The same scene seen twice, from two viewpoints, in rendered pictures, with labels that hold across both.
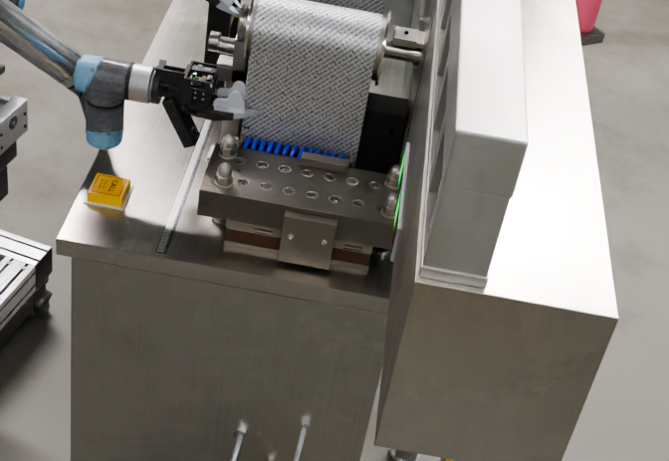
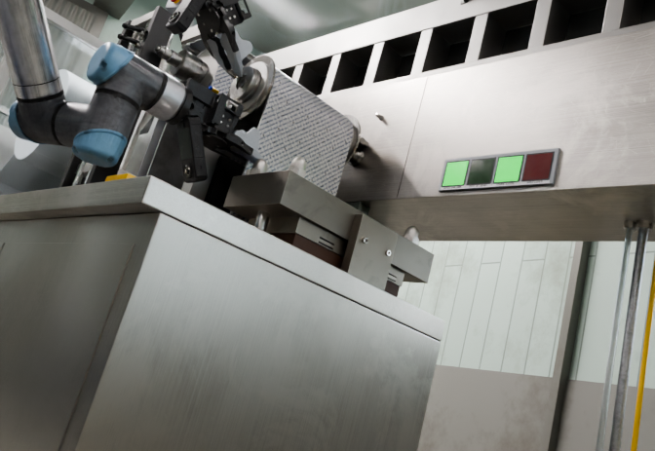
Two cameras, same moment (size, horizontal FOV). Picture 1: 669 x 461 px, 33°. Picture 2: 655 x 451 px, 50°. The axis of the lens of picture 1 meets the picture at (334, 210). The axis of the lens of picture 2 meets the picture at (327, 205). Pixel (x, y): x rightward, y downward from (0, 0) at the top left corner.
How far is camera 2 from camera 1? 2.06 m
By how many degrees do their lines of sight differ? 66
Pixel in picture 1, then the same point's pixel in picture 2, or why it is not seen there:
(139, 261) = (242, 233)
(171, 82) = (201, 98)
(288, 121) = not seen: hidden behind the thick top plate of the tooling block
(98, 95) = (131, 81)
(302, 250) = (368, 261)
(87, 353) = (115, 411)
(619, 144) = not seen: outside the picture
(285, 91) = (287, 145)
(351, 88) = (333, 158)
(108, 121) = (127, 121)
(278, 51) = (289, 103)
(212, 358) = (279, 413)
